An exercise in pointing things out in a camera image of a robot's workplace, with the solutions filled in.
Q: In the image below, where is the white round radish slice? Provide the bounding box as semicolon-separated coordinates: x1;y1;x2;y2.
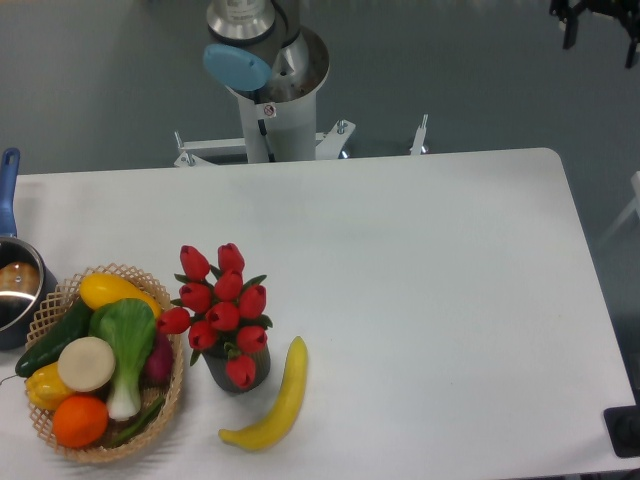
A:
57;336;116;393

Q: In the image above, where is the woven wicker basket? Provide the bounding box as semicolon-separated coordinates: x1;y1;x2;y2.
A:
26;264;184;464

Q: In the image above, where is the blue handled saucepan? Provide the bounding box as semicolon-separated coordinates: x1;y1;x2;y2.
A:
1;148;57;351

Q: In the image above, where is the orange fruit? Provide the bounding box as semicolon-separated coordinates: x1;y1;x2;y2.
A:
53;395;109;448

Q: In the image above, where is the dark grey ribbed vase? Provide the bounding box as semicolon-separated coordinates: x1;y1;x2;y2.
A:
202;346;271;394

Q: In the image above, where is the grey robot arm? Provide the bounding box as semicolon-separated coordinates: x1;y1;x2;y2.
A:
203;1;330;104

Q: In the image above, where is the yellow bell pepper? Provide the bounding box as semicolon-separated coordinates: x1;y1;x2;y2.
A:
25;362;75;411

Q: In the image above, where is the black device at table edge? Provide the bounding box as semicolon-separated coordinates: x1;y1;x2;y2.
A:
603;405;639;458

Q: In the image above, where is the purple red onion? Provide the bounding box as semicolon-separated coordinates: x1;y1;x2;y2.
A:
144;332;174;385

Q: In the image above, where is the white furniture leg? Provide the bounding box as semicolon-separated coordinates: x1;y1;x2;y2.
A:
598;171;640;247

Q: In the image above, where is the green cucumber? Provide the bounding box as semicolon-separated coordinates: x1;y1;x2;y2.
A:
15;299;93;378

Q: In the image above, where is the red tulip bouquet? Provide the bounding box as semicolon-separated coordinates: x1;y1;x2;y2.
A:
156;243;272;364

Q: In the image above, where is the green bok choy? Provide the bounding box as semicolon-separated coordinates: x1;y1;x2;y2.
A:
89;298;156;422

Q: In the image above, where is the green bean pod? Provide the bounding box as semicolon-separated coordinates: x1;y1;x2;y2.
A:
107;397;165;448

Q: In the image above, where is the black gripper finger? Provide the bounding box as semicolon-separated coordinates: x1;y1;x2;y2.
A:
549;0;585;49
609;0;639;69

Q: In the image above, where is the yellow squash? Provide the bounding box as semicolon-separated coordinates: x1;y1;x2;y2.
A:
79;273;162;318

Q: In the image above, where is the yellow banana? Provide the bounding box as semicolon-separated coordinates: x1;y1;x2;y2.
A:
218;336;309;452

